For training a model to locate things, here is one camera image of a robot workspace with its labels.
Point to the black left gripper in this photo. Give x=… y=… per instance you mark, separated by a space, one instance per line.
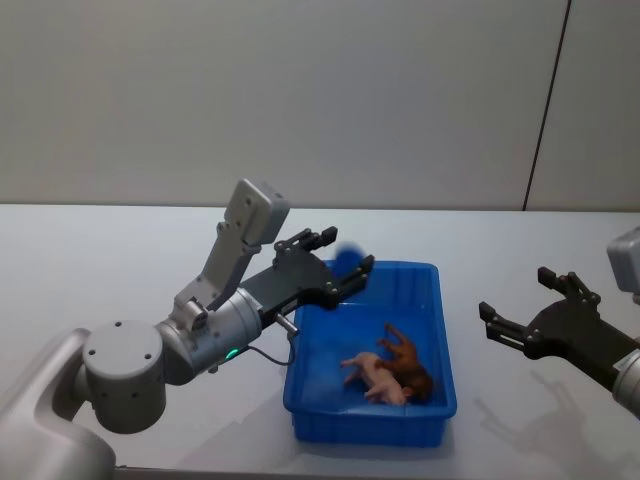
x=295 y=280

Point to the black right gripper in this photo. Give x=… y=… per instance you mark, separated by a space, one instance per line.
x=575 y=332

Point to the small blue toy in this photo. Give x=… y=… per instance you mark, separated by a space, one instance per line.
x=350 y=257

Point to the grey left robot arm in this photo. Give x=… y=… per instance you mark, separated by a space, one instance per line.
x=120 y=380

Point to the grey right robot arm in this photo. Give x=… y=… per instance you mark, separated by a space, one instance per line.
x=626 y=265

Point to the brown toy lion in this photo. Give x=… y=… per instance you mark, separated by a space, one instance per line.
x=407 y=360

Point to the pink toy pig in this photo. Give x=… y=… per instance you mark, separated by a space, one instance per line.
x=382 y=382

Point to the blue plastic bin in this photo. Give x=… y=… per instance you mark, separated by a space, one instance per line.
x=320 y=400

